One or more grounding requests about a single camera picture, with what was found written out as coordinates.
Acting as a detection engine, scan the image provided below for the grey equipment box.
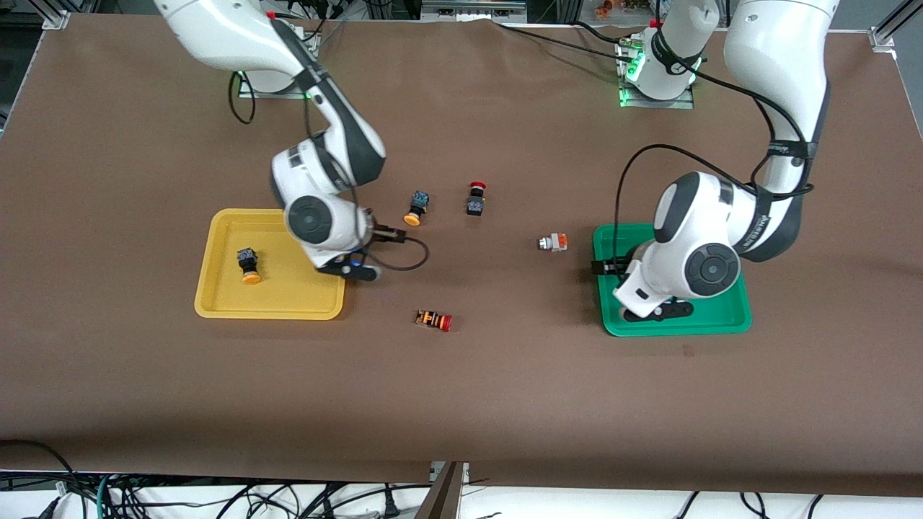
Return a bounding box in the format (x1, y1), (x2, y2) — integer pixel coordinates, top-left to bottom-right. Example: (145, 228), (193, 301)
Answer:
(420, 0), (529, 22)

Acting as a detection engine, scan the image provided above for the wooden post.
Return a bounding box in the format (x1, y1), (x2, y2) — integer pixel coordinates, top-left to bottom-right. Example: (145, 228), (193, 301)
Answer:
(412, 461), (466, 519)

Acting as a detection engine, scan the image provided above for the black cable on table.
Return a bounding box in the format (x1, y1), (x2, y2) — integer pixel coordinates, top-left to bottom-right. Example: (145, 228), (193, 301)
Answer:
(493, 20), (628, 58)

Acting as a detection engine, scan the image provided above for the yellow plastic tray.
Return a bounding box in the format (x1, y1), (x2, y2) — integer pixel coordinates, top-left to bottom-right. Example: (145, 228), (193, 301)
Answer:
(195, 209), (347, 321)

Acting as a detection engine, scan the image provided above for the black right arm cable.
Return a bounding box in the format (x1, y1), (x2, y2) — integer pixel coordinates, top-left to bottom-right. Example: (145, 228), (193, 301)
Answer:
(229, 71), (430, 273)

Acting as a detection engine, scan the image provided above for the yellow push button switch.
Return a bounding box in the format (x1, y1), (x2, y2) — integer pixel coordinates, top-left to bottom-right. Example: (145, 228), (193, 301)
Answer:
(403, 190), (432, 228)
(236, 247), (262, 285)

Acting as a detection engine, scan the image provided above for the small metal bracket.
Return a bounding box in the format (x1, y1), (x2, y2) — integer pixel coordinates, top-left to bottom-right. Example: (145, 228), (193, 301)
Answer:
(429, 461), (471, 485)

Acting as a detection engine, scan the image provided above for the green cable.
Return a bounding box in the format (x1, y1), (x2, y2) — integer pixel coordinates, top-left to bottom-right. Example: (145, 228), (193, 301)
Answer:
(97, 472), (131, 519)

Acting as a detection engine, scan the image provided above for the green plastic tray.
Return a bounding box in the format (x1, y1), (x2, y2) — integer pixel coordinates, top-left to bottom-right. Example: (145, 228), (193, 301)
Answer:
(593, 223), (753, 337)

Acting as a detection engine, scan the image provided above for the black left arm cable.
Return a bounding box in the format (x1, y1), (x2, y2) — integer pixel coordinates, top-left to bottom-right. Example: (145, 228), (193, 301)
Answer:
(613, 43), (820, 272)

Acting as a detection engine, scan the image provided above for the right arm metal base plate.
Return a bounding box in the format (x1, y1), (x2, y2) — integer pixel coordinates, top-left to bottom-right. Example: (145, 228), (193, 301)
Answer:
(237, 29), (322, 99)

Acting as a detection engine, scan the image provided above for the brown table cover sheet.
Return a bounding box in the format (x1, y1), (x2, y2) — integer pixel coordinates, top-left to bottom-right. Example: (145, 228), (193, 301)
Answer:
(0, 13), (923, 498)

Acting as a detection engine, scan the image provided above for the black looped cable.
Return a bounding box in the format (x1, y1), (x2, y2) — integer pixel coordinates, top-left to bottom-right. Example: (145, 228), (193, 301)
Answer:
(0, 440), (80, 519)

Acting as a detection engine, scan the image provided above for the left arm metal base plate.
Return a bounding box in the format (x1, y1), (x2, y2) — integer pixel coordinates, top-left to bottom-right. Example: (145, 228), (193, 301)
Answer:
(617, 40), (697, 110)

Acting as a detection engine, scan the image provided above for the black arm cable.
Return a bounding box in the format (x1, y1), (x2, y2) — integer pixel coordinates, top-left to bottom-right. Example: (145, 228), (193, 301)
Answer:
(229, 71), (430, 273)
(613, 43), (820, 272)

